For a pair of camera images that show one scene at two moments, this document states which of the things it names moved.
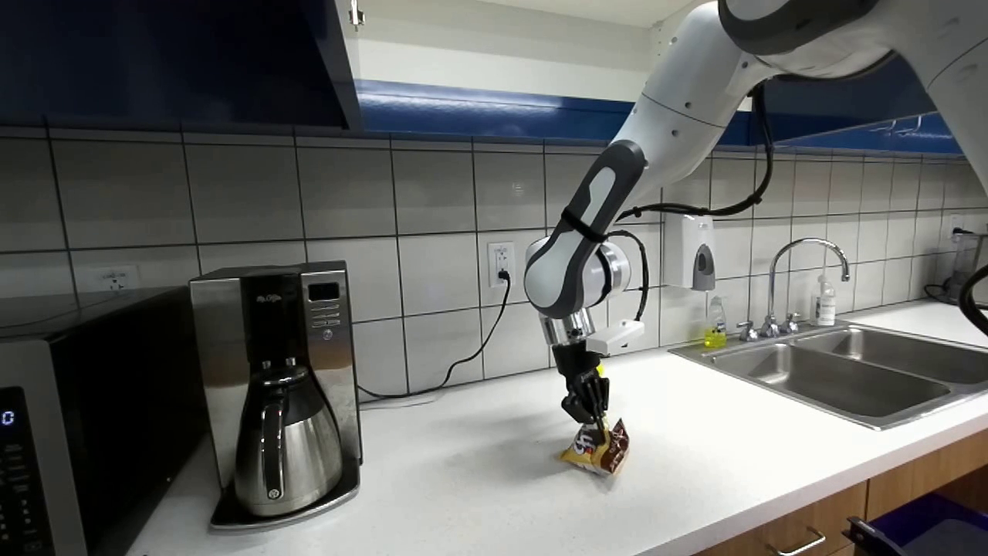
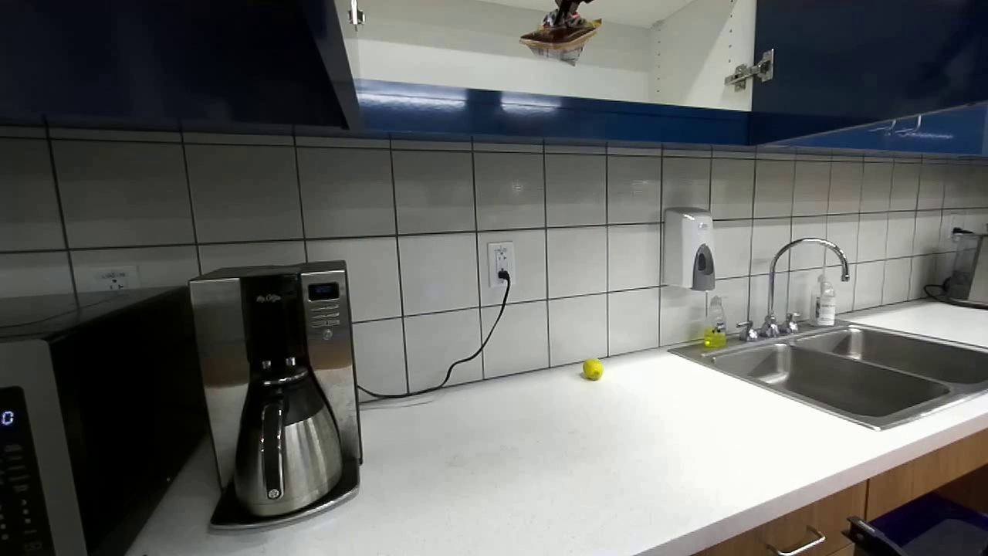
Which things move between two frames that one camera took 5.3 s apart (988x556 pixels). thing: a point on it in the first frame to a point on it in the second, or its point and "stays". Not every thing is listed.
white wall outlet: x=502 y=258 stays
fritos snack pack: x=598 y=447 to x=565 y=40
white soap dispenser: x=688 y=252 stays
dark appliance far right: x=962 y=264 stays
